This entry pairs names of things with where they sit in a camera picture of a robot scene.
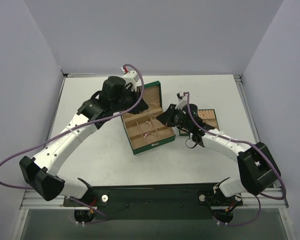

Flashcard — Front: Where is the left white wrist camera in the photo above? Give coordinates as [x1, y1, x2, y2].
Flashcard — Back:
[121, 66, 140, 88]

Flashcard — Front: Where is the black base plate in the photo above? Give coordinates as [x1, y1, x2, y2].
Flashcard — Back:
[63, 183, 243, 222]

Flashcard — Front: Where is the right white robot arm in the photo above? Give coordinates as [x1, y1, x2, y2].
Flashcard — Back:
[156, 104, 282, 198]

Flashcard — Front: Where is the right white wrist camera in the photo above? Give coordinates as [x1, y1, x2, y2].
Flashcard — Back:
[175, 91, 188, 110]

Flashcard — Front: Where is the aluminium frame rail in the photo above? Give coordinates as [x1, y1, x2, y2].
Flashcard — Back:
[19, 70, 281, 206]

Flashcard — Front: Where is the green jewelry box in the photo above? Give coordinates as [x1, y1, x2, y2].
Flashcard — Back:
[121, 81, 176, 155]

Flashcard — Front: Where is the green tray with compartments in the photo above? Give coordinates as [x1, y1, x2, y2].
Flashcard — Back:
[178, 108, 221, 137]

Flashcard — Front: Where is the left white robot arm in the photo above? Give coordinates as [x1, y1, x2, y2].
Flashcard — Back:
[19, 71, 148, 206]

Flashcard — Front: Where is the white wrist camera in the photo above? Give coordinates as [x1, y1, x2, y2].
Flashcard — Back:
[175, 91, 188, 110]
[121, 66, 140, 88]

